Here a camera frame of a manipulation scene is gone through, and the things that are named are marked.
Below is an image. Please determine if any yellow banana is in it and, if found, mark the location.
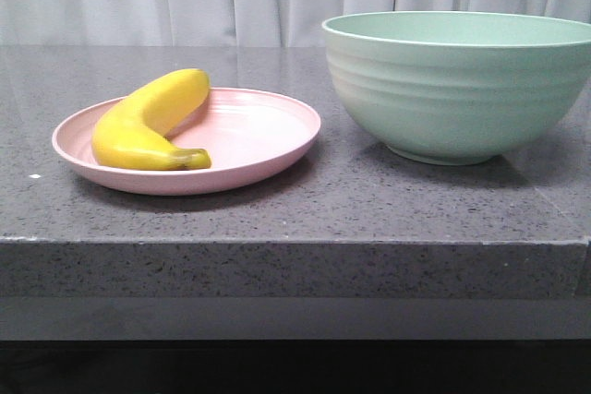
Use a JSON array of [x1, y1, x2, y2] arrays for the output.
[[91, 68, 211, 171]]

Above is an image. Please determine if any pink plate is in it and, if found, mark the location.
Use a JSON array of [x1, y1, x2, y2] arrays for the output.
[[52, 88, 321, 196]]

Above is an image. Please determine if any green ribbed bowl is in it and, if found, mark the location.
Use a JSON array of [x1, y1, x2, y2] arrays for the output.
[[322, 11, 590, 165]]

